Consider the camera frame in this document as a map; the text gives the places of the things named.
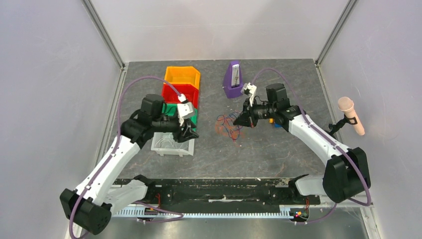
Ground coloured wire bundle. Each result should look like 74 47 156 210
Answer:
214 110 246 142

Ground white wire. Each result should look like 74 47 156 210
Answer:
155 132 180 150

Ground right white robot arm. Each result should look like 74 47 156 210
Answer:
233 83 371 206

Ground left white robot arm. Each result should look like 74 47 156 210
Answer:
59 94 199 238

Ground toy brick stack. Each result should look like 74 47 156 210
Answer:
268 119 282 128

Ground clear white plastic bin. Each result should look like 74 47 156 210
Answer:
151 132 195 157

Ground green plastic bin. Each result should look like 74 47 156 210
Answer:
162 103 198 125

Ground purple metronome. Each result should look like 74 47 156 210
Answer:
222 60 244 99

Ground red plastic bin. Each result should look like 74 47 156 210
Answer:
161 84 199 109

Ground orange plastic bin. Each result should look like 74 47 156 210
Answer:
164 66 201 89

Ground pink microphone on stand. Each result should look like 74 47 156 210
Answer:
329 97 365 136

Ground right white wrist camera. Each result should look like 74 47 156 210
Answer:
241 83 257 106

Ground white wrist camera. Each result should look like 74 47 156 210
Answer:
241 83 257 106
177 94 195 126

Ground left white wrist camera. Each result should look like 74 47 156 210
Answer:
177 94 195 126

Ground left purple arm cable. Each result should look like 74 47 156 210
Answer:
68 76 184 239

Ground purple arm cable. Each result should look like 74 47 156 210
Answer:
68 76 184 239
252 67 372 225

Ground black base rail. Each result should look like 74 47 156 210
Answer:
112 178 321 215

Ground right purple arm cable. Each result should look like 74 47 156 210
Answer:
252 67 372 225

